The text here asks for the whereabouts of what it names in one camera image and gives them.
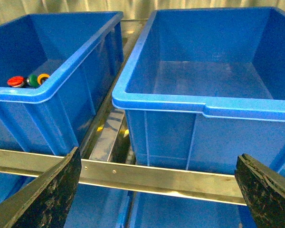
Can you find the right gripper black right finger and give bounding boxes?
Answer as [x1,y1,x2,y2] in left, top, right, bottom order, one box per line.
[235,153,285,228]

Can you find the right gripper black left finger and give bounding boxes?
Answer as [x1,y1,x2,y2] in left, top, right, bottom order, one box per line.
[0,149,82,228]

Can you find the red mushroom push button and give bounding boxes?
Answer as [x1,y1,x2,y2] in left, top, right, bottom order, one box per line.
[7,76,26,88]

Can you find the blue source bin with buttons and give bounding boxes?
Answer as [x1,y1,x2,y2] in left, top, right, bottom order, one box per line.
[0,11,124,156]

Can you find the green mushroom push button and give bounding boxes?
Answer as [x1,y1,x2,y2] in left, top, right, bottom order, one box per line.
[26,74,39,88]

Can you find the blue empty target bin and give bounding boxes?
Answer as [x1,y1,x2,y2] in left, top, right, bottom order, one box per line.
[112,7,285,177]

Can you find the metal rack front rail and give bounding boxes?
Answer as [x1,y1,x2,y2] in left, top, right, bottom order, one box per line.
[0,150,246,206]

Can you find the yellow ring push button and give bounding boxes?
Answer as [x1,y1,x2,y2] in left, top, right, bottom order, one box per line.
[37,73,50,85]

